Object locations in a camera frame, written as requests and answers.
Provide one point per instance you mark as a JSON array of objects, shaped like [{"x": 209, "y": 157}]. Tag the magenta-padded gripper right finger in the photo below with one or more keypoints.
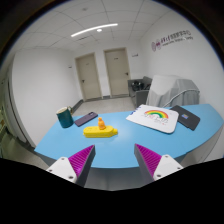
[{"x": 156, "y": 165}]

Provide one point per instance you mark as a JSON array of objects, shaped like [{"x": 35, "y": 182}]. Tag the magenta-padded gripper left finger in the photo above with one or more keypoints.
[{"x": 71, "y": 166}]

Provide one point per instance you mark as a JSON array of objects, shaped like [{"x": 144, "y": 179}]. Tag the white rainbow-print mouse pad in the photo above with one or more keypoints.
[{"x": 151, "y": 118}]

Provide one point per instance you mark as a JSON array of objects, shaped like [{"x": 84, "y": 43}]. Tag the purple smartphone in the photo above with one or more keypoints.
[{"x": 85, "y": 119}]

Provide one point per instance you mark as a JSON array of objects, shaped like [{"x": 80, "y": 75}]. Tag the black notebook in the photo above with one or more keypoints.
[{"x": 186, "y": 117}]

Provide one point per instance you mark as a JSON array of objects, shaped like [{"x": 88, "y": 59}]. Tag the grey sofa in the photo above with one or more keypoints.
[{"x": 141, "y": 96}]

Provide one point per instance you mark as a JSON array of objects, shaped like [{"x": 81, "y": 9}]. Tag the grey cloth-covered equipment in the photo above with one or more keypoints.
[{"x": 170, "y": 90}]

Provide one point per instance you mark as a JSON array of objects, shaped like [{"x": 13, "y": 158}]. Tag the black bag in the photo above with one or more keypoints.
[{"x": 136, "y": 86}]

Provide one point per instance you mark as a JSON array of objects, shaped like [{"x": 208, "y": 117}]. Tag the beige door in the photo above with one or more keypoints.
[
  {"x": 88, "y": 76},
  {"x": 117, "y": 71}
]

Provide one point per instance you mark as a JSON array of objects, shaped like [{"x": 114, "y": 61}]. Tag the small round ceiling light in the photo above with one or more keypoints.
[{"x": 99, "y": 30}]

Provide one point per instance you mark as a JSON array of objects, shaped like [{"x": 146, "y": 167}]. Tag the long ceiling light strip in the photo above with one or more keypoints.
[{"x": 94, "y": 29}]

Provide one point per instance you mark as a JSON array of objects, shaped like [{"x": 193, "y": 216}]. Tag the wall logo sign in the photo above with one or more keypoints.
[{"x": 171, "y": 39}]

